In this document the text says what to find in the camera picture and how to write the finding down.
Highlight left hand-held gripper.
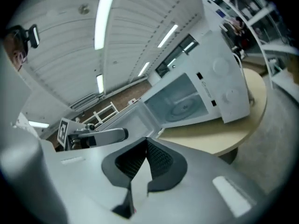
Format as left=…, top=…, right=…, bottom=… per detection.
left=57, top=117, right=129, bottom=152

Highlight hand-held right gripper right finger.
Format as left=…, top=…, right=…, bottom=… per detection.
left=135, top=137, right=266, bottom=224

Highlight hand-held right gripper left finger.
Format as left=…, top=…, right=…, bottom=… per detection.
left=42, top=137, right=148, bottom=224

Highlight clear glass microwave plate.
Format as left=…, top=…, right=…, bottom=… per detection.
left=164, top=98, right=203, bottom=123

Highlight white microwave door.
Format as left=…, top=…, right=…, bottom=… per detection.
left=93, top=100, right=164, bottom=140

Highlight ceiling light strip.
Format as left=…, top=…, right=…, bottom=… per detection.
left=96, top=74, right=105, bottom=94
left=94, top=0, right=115, bottom=50
left=28, top=121, right=50, bottom=128
left=157, top=24, right=179, bottom=48
left=137, top=61, right=150, bottom=77

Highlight dark window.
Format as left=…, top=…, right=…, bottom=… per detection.
left=155, top=34, right=199, bottom=78

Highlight white microwave dial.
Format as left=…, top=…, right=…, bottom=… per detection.
left=224, top=88, right=240, bottom=103
left=213, top=57, right=229, bottom=76

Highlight white microwave oven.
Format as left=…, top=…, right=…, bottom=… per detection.
left=140, top=29, right=252, bottom=129

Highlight ceiling smoke detector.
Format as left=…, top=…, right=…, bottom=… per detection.
left=78, top=4, right=91, bottom=15

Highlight white curved shelf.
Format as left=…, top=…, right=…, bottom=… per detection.
left=198, top=0, right=299, bottom=95

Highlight white frame table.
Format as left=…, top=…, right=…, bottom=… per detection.
left=83, top=101, right=119, bottom=126

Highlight black head-mounted camera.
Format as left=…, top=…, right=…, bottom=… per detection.
left=24, top=24, right=40, bottom=49

